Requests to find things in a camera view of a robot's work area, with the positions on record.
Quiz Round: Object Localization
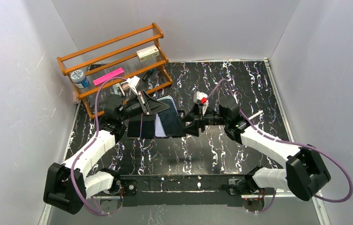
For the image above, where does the orange wooden shelf rack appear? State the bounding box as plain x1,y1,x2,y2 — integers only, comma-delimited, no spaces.
57,22,173,119

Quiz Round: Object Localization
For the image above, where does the light blue phone case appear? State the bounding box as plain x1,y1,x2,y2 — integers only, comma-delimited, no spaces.
156,95,185,138

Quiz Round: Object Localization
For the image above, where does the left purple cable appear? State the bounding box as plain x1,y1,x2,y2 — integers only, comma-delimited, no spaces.
70,77,130,217

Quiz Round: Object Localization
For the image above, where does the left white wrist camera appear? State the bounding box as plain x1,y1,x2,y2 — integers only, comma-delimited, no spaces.
126,76,140,96

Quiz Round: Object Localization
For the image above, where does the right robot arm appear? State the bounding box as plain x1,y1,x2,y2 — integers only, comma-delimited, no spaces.
181,96,331,201

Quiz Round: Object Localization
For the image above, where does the pink teal stapler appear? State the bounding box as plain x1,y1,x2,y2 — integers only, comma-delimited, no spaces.
112,81,132,98

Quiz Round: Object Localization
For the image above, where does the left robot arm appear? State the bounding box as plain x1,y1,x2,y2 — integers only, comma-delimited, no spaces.
43,91,170,216

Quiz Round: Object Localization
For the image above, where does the dark marker pen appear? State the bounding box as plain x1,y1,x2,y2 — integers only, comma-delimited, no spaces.
142,69,154,82

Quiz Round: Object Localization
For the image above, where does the white small box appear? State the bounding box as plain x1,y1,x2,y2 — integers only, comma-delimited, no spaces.
136,45,160,61

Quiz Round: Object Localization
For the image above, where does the blue white jar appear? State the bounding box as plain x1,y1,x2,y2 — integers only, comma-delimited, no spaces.
69,70,89,89

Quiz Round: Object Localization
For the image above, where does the lavender phone case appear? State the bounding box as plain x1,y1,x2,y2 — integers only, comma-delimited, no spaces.
155,114,168,138

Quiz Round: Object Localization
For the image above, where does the white marker pen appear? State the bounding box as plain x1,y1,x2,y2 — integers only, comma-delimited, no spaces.
248,110,263,120

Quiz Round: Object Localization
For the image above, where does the black phone case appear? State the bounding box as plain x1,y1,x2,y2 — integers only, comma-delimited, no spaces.
177,110,185,119

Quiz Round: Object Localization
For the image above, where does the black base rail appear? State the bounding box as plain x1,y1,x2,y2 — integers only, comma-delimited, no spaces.
100,173,265,215

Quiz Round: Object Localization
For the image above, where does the pink flat bar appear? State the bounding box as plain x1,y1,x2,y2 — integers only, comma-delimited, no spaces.
93,68,124,86

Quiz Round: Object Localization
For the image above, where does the white pen with purple tip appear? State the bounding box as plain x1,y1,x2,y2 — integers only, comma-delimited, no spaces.
233,94,239,104

